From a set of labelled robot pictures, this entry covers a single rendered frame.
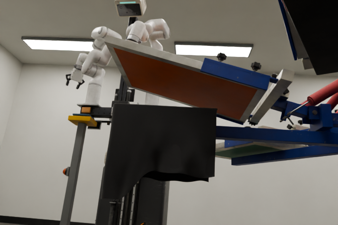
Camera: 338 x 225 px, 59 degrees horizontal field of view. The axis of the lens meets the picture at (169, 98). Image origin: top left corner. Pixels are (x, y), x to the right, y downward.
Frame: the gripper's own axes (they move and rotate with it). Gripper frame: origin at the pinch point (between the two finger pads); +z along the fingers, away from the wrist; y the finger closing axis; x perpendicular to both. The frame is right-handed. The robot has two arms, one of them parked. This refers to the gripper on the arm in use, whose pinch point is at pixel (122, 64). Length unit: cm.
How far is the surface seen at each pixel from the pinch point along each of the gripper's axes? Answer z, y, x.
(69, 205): 80, -1, -9
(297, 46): -11, -81, 47
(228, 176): -3, -109, -380
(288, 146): 0, -113, -58
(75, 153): 55, 8, -9
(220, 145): 12, -68, -75
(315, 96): -10, -103, 9
